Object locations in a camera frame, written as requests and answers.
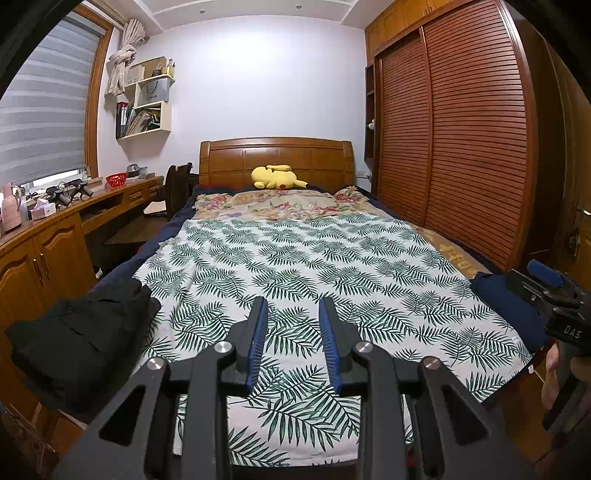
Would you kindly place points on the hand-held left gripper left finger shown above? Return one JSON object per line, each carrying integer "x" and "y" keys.
{"x": 258, "y": 337}

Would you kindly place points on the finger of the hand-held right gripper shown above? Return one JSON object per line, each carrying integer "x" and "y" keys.
{"x": 547, "y": 274}

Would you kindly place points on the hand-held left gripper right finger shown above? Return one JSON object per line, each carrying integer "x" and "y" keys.
{"x": 330, "y": 341}

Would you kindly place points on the black button coat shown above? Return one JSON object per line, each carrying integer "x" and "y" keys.
{"x": 78, "y": 337}

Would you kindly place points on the person's right hand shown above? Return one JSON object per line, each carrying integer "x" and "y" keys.
{"x": 550, "y": 378}

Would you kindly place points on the navy blue folded garment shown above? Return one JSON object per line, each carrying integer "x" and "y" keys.
{"x": 503, "y": 300}

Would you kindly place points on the orange patterned bed mat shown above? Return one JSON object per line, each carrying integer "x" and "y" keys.
{"x": 461, "y": 258}

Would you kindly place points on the leaf print bed sheet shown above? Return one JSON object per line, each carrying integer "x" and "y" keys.
{"x": 300, "y": 258}

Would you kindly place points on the floral pillow cover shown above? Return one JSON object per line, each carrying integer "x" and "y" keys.
{"x": 277, "y": 205}

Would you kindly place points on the wooden door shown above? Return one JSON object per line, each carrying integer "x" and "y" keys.
{"x": 577, "y": 138}

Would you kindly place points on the yellow plush toy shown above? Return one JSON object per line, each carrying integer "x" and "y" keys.
{"x": 272, "y": 177}

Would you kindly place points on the wooden louvered wardrobe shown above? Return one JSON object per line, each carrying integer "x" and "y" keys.
{"x": 461, "y": 138}

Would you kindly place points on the dark wooden chair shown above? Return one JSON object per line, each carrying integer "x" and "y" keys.
{"x": 178, "y": 184}

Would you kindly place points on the wooden bed headboard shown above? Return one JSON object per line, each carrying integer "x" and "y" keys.
{"x": 231, "y": 159}

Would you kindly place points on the red basket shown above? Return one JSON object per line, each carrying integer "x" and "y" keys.
{"x": 116, "y": 180}

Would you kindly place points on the wooden desk with cabinets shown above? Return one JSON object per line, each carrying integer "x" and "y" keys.
{"x": 55, "y": 249}

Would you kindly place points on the black spare gripper device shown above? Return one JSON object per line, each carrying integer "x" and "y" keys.
{"x": 82, "y": 188}
{"x": 59, "y": 194}

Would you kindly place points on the row of books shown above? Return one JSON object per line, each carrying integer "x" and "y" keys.
{"x": 136, "y": 121}

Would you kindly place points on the pink tissue box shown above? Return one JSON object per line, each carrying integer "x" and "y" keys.
{"x": 44, "y": 211}

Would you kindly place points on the cardboard box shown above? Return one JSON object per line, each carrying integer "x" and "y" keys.
{"x": 23, "y": 438}

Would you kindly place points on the white paper bag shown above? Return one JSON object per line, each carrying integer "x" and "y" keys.
{"x": 152, "y": 92}

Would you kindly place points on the pink bottle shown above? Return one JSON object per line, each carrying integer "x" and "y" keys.
{"x": 11, "y": 210}

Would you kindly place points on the grey window blind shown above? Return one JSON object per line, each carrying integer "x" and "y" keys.
{"x": 46, "y": 115}

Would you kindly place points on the beige tied curtain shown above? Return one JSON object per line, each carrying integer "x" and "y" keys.
{"x": 120, "y": 60}

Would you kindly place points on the white wall shelf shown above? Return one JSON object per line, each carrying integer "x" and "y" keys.
{"x": 161, "y": 122}

